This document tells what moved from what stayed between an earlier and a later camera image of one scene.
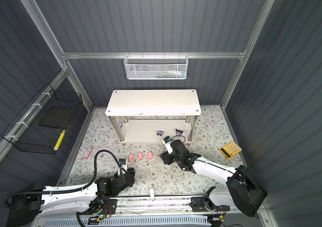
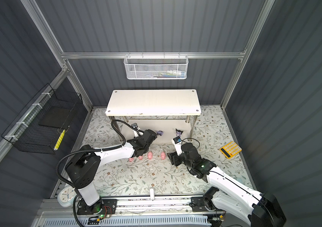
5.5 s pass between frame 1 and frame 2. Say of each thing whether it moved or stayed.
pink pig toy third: stayed
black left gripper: moved
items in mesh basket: stayed
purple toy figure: stayed
